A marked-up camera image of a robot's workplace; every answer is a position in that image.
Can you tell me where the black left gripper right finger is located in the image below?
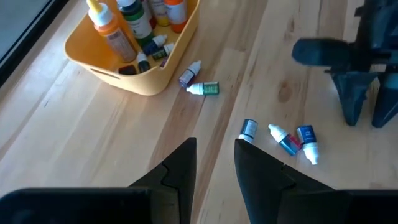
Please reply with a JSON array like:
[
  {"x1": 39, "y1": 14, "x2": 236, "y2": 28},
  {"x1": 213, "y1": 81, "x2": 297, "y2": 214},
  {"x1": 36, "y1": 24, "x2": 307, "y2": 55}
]
[{"x1": 234, "y1": 138, "x2": 398, "y2": 224}]

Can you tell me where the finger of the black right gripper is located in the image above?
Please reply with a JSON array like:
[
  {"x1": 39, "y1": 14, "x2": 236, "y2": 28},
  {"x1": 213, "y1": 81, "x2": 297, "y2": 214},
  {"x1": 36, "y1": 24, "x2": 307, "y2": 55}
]
[
  {"x1": 330, "y1": 71, "x2": 378, "y2": 127},
  {"x1": 371, "y1": 72, "x2": 398, "y2": 129}
]

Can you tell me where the orange yellow-tipped coloring bottle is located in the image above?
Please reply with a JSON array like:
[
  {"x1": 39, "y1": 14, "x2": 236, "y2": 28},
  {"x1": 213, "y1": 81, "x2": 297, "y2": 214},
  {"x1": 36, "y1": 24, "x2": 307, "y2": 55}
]
[{"x1": 86, "y1": 0, "x2": 138, "y2": 63}]

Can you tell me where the small food coloring bottle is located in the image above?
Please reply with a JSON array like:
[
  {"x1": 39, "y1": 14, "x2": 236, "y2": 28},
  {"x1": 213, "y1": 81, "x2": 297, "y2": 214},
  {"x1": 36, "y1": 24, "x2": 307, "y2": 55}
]
[
  {"x1": 151, "y1": 42, "x2": 175, "y2": 62},
  {"x1": 238, "y1": 118, "x2": 259, "y2": 144},
  {"x1": 136, "y1": 52, "x2": 152, "y2": 74},
  {"x1": 142, "y1": 34, "x2": 168, "y2": 57},
  {"x1": 267, "y1": 123, "x2": 303, "y2": 156},
  {"x1": 177, "y1": 60, "x2": 202, "y2": 88},
  {"x1": 296, "y1": 124, "x2": 320, "y2": 166},
  {"x1": 186, "y1": 81, "x2": 220, "y2": 96}
]

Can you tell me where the green food coloring bottle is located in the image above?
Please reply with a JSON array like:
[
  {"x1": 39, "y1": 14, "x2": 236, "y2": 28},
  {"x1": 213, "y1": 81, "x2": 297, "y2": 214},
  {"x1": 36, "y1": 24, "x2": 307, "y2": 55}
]
[{"x1": 116, "y1": 0, "x2": 155, "y2": 47}]

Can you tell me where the red-orange food coloring bottle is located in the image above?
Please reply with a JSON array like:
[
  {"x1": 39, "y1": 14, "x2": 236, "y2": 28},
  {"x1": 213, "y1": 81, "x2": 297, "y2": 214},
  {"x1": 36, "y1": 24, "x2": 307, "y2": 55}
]
[{"x1": 164, "y1": 0, "x2": 188, "y2": 34}]

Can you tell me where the black aluminium table frame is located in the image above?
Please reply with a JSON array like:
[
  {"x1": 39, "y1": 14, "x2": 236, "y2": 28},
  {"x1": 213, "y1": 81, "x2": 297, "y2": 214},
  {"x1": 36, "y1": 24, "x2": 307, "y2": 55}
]
[{"x1": 0, "y1": 0, "x2": 70, "y2": 88}]

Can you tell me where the yellow plastic bin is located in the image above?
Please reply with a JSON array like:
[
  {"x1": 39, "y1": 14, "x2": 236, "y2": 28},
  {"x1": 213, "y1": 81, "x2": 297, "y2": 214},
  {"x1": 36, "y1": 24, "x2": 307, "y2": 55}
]
[{"x1": 64, "y1": 0, "x2": 200, "y2": 96}]

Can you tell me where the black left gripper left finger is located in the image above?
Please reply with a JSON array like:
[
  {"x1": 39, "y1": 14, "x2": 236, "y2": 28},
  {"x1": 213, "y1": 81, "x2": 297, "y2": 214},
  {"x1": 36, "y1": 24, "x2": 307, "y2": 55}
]
[{"x1": 0, "y1": 137, "x2": 198, "y2": 224}]

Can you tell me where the red food coloring bottle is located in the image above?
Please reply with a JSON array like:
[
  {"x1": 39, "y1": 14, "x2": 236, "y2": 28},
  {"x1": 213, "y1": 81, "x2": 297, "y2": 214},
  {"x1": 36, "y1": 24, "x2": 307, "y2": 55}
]
[{"x1": 141, "y1": 0, "x2": 158, "y2": 29}]

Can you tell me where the yellow food coloring bottle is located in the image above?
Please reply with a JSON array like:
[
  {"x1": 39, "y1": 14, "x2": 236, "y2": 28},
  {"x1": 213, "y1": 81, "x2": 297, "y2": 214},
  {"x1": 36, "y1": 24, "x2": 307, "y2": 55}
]
[{"x1": 148, "y1": 0, "x2": 171, "y2": 27}]

